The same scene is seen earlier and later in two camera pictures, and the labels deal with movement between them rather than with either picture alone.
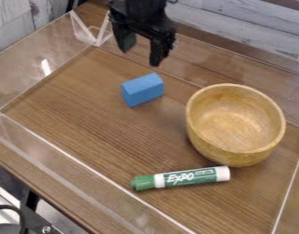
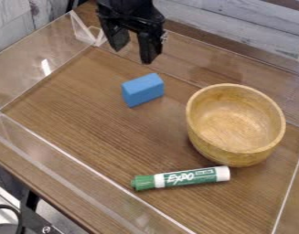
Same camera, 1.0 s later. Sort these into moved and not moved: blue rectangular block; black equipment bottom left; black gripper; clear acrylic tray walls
Moved: black gripper
Not moved: clear acrylic tray walls; black equipment bottom left; blue rectangular block
